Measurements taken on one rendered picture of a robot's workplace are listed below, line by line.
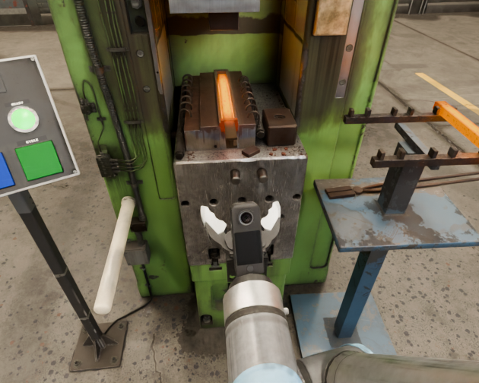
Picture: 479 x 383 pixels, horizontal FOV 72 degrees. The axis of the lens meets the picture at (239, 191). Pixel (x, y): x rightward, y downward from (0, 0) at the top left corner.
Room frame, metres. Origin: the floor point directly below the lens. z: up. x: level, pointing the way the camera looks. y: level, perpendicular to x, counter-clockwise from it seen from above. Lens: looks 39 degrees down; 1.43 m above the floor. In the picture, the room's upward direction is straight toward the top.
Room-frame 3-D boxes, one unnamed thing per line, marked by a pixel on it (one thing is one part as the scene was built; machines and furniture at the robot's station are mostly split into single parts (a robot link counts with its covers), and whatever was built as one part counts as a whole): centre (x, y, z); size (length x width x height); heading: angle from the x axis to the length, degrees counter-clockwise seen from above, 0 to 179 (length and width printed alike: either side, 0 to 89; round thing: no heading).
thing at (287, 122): (0.90, -0.12, 0.95); 0.12 x 0.08 x 0.06; 5
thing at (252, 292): (0.28, -0.02, 0.98); 0.10 x 0.05 x 0.09; 95
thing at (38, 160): (0.63, 0.45, 1.01); 0.07 x 0.05 x 0.07; 120
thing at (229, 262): (0.36, -0.01, 0.97); 0.12 x 0.08 x 0.09; 5
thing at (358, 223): (0.74, -0.46, 0.75); 0.40 x 0.30 x 0.02; 93
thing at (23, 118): (0.67, 0.48, 1.09); 0.05 x 0.03 x 0.04; 95
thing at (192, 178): (1.05, 0.02, 0.69); 0.56 x 0.38 x 0.45; 5
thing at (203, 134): (1.03, 0.07, 0.96); 0.42 x 0.20 x 0.09; 5
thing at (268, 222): (0.45, -0.06, 0.97); 0.09 x 0.03 x 0.06; 149
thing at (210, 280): (1.05, 0.02, 0.23); 0.55 x 0.37 x 0.47; 5
